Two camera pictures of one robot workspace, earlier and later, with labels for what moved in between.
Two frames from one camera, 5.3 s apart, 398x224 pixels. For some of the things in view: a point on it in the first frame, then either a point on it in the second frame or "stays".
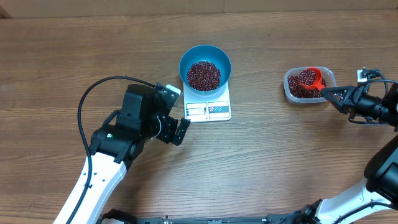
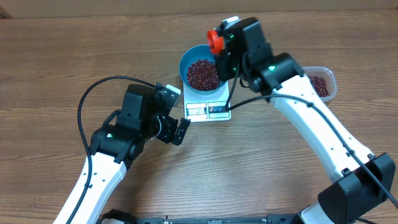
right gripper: [345, 91] → [222, 68]
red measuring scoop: [318, 84] → [216, 43]
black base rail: [123, 216] stays
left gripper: [170, 123] stays
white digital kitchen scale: [207, 107] stays
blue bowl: [205, 70] stays
